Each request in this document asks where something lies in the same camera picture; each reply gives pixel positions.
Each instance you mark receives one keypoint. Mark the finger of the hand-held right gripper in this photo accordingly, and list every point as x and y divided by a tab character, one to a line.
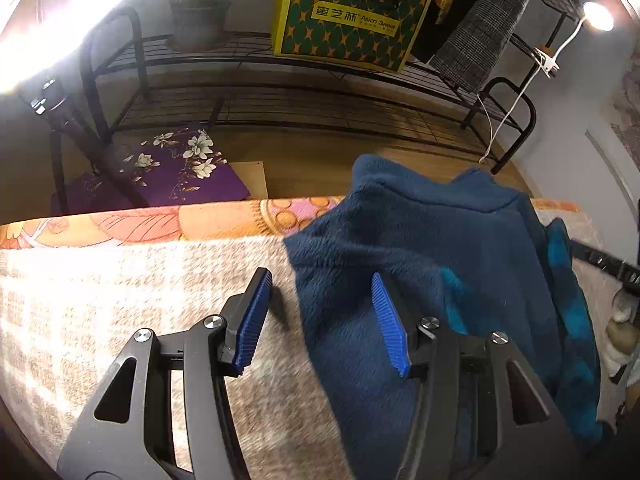
607	262

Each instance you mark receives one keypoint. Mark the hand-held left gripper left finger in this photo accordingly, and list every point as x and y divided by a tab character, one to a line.
255	320

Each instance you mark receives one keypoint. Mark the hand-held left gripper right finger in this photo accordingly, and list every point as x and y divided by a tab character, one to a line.
390	325

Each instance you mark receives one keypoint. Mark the teal plaid fleece jacket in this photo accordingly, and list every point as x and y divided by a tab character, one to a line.
450	260

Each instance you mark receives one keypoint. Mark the person's right hand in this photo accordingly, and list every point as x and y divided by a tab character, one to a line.
622	330

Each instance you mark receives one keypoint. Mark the beige checked blanket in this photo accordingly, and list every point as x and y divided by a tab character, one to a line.
125	300

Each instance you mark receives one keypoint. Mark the light wooden board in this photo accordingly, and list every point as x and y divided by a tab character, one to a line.
250	180

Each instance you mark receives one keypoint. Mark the orange floral bed sheet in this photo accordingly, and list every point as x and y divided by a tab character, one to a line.
150	222

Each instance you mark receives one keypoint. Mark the purple floral cushion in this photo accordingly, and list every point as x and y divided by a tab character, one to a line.
170	170

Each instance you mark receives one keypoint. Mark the black tripod stand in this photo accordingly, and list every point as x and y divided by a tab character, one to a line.
75	130

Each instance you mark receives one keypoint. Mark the grey plaid coat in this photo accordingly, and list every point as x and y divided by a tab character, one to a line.
485	25

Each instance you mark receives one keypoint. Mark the potted plant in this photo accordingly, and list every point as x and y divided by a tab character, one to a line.
200	20

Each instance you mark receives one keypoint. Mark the yellow green patterned box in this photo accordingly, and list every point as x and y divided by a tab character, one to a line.
350	15

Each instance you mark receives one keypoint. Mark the patterned wall hanging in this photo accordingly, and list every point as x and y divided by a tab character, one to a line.
625	115

